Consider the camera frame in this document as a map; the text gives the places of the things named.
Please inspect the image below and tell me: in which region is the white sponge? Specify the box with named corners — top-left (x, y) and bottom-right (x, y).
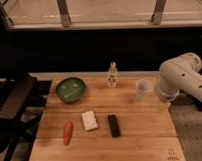
top-left (82, 110), bottom-right (98, 132)

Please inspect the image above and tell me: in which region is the green ceramic bowl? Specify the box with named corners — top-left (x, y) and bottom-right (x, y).
top-left (56, 77), bottom-right (86, 103)

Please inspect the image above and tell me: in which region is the black rectangular bar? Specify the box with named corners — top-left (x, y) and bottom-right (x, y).
top-left (108, 115), bottom-right (120, 138)

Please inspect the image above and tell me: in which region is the black office chair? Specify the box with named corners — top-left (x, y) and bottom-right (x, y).
top-left (0, 72), bottom-right (55, 161)

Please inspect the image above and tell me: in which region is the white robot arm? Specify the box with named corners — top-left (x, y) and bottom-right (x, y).
top-left (155, 53), bottom-right (202, 112)

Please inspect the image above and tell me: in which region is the orange carrot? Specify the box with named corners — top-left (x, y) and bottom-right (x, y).
top-left (63, 122), bottom-right (73, 145)

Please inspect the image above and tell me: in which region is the translucent plastic cup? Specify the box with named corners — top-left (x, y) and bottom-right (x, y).
top-left (135, 79), bottom-right (153, 100)

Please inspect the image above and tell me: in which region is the clear glass bottle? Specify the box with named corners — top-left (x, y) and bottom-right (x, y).
top-left (107, 62), bottom-right (117, 88)

